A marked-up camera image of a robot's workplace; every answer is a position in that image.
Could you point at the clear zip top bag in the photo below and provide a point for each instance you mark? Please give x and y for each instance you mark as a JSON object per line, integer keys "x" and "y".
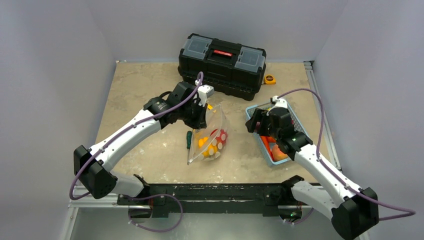
{"x": 215, "y": 119}

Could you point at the peach apple fruit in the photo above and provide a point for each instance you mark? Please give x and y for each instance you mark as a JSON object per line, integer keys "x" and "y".
{"x": 277, "y": 154}

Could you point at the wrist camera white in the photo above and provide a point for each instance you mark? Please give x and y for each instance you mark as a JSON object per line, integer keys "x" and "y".
{"x": 278, "y": 102}
{"x": 203, "y": 93}

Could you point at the red tomato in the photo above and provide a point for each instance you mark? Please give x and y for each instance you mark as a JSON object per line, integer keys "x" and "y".
{"x": 220, "y": 135}

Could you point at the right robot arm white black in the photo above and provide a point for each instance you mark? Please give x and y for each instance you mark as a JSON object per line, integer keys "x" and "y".
{"x": 351, "y": 209}

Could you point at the green handled screwdriver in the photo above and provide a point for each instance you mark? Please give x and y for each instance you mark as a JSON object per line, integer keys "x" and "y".
{"x": 189, "y": 135}

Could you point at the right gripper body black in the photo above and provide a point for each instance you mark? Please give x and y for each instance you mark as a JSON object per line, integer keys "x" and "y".
{"x": 257, "y": 123}

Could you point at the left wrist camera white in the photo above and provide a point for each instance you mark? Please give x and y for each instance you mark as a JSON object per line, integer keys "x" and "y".
{"x": 203, "y": 93}

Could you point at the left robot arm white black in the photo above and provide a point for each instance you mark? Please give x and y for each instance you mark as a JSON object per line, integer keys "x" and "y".
{"x": 93, "y": 166}

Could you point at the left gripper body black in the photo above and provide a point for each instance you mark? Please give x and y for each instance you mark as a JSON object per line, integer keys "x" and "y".
{"x": 192, "y": 114}

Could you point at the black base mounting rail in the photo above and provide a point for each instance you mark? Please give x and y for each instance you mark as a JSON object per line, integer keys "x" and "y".
{"x": 266, "y": 199}

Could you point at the yellow tape measure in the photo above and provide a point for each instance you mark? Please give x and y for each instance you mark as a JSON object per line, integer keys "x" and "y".
{"x": 269, "y": 80}

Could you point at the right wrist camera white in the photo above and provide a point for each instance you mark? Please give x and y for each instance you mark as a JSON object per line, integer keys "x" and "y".
{"x": 278, "y": 102}

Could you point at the black plastic toolbox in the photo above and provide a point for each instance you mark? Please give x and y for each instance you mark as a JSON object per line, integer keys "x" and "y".
{"x": 231, "y": 68}

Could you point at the light blue plastic basket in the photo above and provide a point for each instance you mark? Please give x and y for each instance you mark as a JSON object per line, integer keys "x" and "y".
{"x": 297, "y": 125}

